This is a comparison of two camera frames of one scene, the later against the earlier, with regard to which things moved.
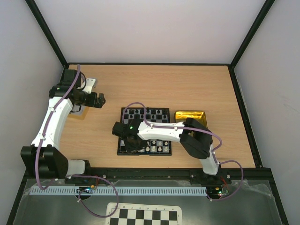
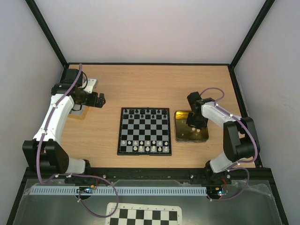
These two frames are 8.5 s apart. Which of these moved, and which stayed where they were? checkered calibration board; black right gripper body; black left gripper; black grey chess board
Moved: black right gripper body
Stayed: black left gripper; checkered calibration board; black grey chess board
